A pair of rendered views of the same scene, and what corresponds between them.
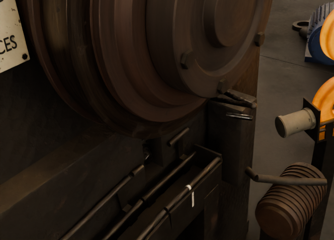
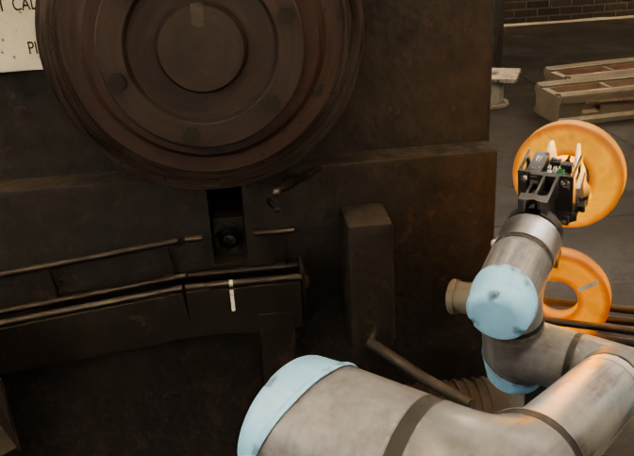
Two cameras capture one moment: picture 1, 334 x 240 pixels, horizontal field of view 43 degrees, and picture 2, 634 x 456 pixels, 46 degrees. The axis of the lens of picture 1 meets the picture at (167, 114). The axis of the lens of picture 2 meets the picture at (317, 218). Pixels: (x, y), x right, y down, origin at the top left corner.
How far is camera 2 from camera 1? 94 cm
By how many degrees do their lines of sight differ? 41
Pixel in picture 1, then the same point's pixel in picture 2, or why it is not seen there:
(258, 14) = (273, 74)
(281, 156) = not seen: outside the picture
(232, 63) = (221, 118)
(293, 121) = (463, 291)
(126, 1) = (80, 15)
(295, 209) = not seen: hidden behind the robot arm
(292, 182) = (420, 377)
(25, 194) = (44, 187)
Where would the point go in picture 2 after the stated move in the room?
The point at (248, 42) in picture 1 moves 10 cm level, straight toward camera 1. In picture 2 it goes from (253, 103) to (187, 116)
